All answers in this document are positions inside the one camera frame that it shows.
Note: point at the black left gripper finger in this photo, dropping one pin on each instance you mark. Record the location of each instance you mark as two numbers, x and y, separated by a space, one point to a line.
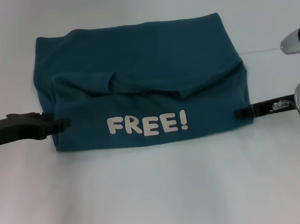
46 115
60 124

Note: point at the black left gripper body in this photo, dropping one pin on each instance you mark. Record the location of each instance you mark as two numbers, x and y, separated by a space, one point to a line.
13 129

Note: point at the teal blue shirt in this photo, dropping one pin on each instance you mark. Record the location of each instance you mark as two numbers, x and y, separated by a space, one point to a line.
141 66

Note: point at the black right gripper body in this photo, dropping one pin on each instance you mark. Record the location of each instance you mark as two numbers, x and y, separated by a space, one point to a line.
271 106

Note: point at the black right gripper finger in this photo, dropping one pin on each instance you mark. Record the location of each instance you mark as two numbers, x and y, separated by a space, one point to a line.
243 112

